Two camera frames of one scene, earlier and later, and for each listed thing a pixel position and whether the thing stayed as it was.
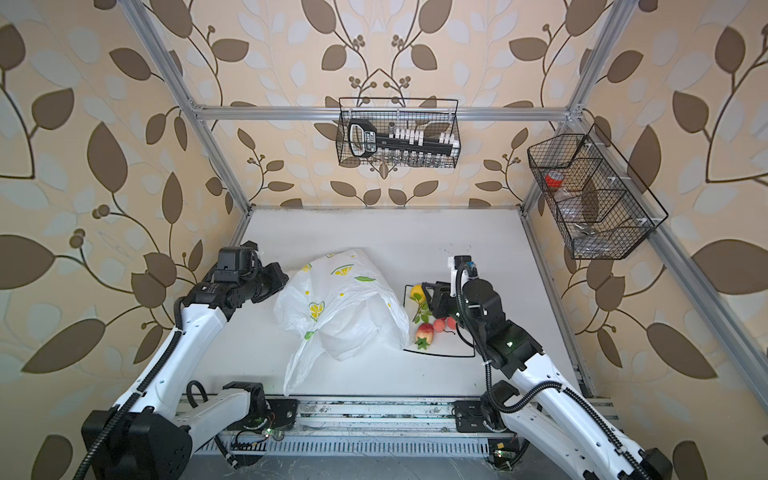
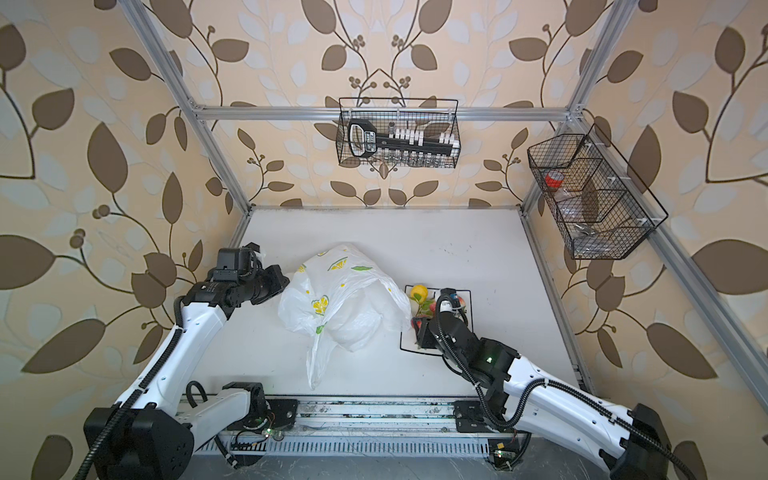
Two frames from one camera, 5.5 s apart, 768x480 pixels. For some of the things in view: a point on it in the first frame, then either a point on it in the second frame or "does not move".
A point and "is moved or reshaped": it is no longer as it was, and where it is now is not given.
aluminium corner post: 618,17 does not move
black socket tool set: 401,147 does not move
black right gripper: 443,296 → 423,333
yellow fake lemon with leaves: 417,294 does not move
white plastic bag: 340,303 is moved or reshaped
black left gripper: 273,270 does not move
